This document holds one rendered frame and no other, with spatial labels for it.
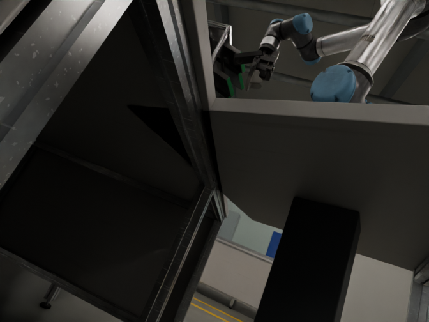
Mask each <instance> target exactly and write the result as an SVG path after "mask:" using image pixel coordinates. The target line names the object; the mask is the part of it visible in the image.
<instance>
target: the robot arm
mask: <svg viewBox="0 0 429 322"><path fill-rule="evenodd" d="M312 27H313V22H312V18H311V16H310V15H309V14H308V13H302V14H299V15H296V16H294V17H292V18H290V19H287V20H283V19H274V20H272V21H271V23H270V25H269V26H268V27H267V31H266V33H265V35H264V37H263V39H262V42H261V44H260V46H259V50H258V51H253V52H242V53H235V54H234V64H235V65H242V64H248V63H252V65H251V68H250V71H249V74H248V77H247V80H246V84H245V90H246V91H248V90H249V89H250V88H252V89H260V88H261V87H262V85H261V84H260V83H262V80H266V81H269V80H270V78H271V76H272V73H273V70H274V69H275V63H276V61H277V59H278V55H279V52H278V51H277V50H278V48H279V46H280V43H281V42H282V41H285V40H290V39H291V40H292V42H293V44H294V46H295V47H296V49H297V51H298V52H299V54H300V56H301V59H302V60H303V61H304V62H305V64H306V65H314V64H315V63H318V62H319V61H320V59H321V57H323V56H328V55H331V54H336V53H339V52H344V51H347V50H351V52H350V54H349V55H348V56H347V58H346V60H345V61H344V62H343V63H338V64H337V65H334V66H330V67H329V68H327V69H326V71H325V72H321V73H319V74H318V76H317V77H316V78H315V80H314V81H313V83H312V86H311V90H310V96H311V99H312V101H313V102H342V103H361V104H372V103H371V102H367V100H366V99H365V96H366V95H367V94H368V92H369V90H370V89H371V88H372V86H373V77H372V75H373V74H374V73H375V71H376V69H377V68H378V67H379V65H380V64H381V62H382V60H383V59H384V58H385V56H386V54H387V53H388V52H389V50H390V48H391V47H392V46H393V44H394V43H395V42H400V41H403V40H406V39H409V38H412V37H413V36H416V35H418V34H419V33H421V32H423V31H424V30H425V29H427V28H428V27H429V0H381V8H380V10H379V11H378V12H377V14H376V16H375V17H374V18H373V20H372V21H371V22H370V23H367V24H364V25H361V26H358V27H353V28H350V29H347V30H344V31H340V32H337V33H333V34H330V35H327V36H323V37H320V38H316V39H313V36H312V34H311V30H312Z"/></svg>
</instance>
